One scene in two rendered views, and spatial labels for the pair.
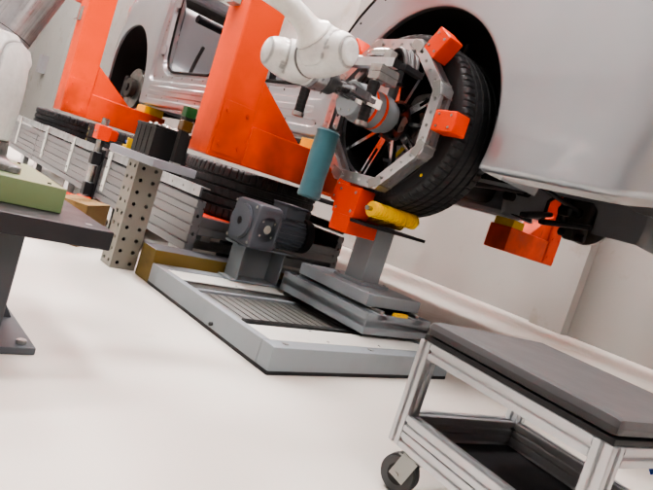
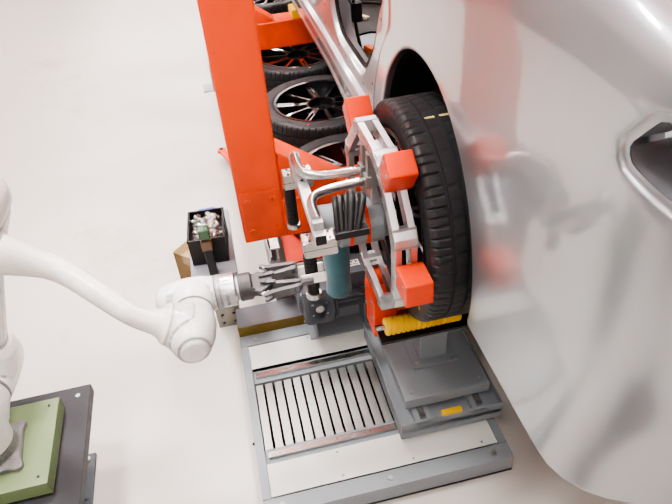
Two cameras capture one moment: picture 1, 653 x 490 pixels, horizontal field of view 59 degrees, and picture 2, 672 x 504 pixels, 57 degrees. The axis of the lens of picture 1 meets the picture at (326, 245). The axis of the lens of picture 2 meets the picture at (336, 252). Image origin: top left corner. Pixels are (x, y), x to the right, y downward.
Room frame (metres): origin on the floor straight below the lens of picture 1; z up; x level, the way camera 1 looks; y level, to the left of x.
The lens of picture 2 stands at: (0.81, -0.75, 1.92)
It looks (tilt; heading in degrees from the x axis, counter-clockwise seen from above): 39 degrees down; 33
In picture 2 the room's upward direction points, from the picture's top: 5 degrees counter-clockwise
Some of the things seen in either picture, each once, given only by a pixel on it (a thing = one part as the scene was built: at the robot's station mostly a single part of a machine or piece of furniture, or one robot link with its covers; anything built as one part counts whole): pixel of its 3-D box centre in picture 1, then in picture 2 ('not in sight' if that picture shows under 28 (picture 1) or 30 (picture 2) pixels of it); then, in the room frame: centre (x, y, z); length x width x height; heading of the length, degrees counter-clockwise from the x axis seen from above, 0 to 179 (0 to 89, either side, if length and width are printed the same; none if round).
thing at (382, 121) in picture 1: (367, 108); (354, 220); (2.08, 0.01, 0.85); 0.21 x 0.14 x 0.14; 133
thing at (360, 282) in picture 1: (367, 259); (429, 330); (2.24, -0.17, 0.32); 0.40 x 0.30 x 0.28; 43
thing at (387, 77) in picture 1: (384, 75); (319, 243); (1.86, -0.01, 0.93); 0.09 x 0.05 x 0.05; 133
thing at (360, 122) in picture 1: (367, 102); (311, 274); (1.84, 0.01, 0.83); 0.04 x 0.04 x 0.16
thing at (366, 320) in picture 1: (353, 304); (427, 366); (2.24, -0.17, 0.13); 0.50 x 0.36 x 0.10; 43
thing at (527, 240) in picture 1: (521, 229); not in sight; (3.91, -1.23, 0.69); 0.52 x 0.17 x 0.35; 133
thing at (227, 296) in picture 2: (316, 74); (227, 290); (1.69, 0.18, 0.83); 0.09 x 0.06 x 0.09; 43
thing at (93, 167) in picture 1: (94, 162); not in sight; (3.13, 1.35, 0.30); 0.09 x 0.05 x 0.50; 43
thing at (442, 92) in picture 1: (381, 114); (378, 216); (2.13, -0.05, 0.85); 0.54 x 0.07 x 0.54; 43
